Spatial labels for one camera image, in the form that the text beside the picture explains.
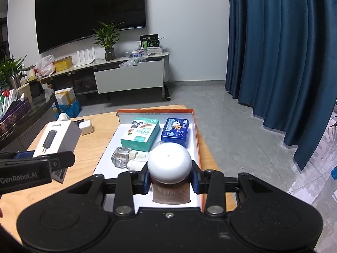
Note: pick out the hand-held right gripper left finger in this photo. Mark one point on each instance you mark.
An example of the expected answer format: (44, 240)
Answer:
(147, 181)

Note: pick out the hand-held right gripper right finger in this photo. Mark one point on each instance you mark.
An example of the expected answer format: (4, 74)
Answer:
(194, 181)

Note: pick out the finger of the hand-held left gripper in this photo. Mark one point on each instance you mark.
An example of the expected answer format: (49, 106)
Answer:
(25, 154)
(63, 159)

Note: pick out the white charger packaging box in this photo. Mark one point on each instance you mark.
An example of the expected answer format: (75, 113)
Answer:
(58, 137)

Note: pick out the clear glass repellent bottle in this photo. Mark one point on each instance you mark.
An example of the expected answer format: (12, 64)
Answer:
(121, 158)

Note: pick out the white power adapter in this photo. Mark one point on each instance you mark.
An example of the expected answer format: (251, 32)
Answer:
(87, 127)

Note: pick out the white plug-in repellent heater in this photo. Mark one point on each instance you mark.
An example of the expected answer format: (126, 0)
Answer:
(64, 117)

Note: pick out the teal green bandage box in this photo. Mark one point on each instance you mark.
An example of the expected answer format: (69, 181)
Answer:
(139, 137)

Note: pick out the orange cardboard box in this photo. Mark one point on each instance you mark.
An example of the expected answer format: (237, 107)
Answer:
(115, 142)

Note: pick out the blue packet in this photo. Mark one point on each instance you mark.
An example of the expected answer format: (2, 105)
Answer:
(175, 133)

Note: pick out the dark side table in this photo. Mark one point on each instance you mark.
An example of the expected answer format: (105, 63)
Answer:
(34, 122)

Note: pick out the purple patterned box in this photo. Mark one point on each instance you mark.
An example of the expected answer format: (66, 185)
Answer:
(14, 113)

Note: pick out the blue plastic bag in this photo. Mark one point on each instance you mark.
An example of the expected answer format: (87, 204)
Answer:
(69, 109)

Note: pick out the cardboard box on floor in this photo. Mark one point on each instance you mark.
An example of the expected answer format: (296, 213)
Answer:
(65, 95)

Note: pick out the potted plant in steel cup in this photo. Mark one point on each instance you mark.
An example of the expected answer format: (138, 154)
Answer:
(10, 67)

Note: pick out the white plastic bag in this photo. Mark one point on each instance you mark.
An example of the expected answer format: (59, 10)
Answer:
(45, 66)

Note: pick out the yellow box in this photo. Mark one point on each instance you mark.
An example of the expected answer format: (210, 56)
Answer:
(63, 63)

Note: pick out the white router with antennas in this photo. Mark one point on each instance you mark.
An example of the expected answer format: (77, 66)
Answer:
(84, 60)

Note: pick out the white television cabinet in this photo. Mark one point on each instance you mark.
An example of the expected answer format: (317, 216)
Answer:
(129, 77)

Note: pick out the grey plastic bag bundle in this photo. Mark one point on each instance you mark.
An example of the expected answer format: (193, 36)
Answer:
(131, 62)

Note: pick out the potted plant in glass vase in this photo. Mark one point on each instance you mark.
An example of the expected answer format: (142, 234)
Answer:
(108, 38)

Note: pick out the clear plastic organizer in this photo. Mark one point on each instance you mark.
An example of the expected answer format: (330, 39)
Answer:
(155, 51)

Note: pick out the green and black box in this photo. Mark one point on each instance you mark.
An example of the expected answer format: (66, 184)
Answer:
(149, 41)

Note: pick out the blue curtain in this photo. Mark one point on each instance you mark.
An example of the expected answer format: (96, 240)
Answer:
(276, 58)

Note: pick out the black wall television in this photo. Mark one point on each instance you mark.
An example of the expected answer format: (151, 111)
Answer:
(87, 10)

